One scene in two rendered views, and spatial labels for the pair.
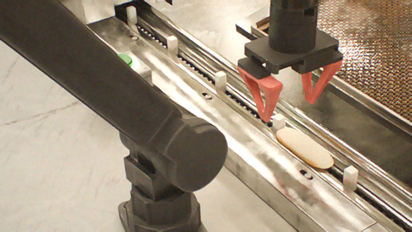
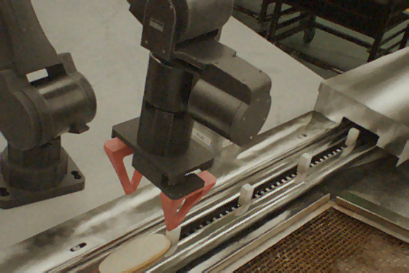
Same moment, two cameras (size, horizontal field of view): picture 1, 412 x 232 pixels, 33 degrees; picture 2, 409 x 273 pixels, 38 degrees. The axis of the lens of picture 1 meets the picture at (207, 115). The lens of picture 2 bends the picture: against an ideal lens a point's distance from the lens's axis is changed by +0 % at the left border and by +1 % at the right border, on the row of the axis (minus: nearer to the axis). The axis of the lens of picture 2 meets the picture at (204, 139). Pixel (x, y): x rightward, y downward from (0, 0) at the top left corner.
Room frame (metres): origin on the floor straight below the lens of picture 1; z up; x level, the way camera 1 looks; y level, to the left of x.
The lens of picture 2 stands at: (0.61, -0.62, 1.35)
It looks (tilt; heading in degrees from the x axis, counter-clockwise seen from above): 33 degrees down; 71
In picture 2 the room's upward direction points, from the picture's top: 11 degrees clockwise
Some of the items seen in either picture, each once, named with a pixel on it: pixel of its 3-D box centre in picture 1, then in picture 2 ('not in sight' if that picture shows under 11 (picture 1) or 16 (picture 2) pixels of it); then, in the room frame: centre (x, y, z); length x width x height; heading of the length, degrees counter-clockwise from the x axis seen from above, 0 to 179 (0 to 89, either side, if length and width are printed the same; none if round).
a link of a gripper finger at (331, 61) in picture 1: (303, 74); (170, 190); (0.75, -0.13, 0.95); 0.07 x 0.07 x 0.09; 33
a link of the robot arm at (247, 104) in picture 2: not in sight; (214, 63); (0.77, -0.14, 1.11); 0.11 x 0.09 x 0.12; 129
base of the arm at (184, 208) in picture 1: (162, 209); (34, 158); (0.61, 0.06, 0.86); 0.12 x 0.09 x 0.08; 21
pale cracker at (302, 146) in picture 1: (304, 145); (136, 252); (0.72, -0.13, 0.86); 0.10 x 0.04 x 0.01; 33
